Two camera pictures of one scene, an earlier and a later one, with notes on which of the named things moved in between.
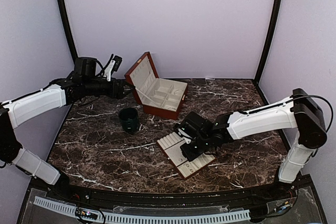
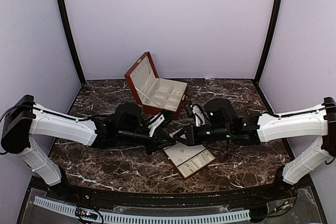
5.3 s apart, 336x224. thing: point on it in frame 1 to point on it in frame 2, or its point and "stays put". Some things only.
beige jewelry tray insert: x=170 y=145 stays put
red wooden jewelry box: x=160 y=96 stays put
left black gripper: x=119 y=88 to x=157 y=142
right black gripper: x=188 y=153 to x=191 y=139
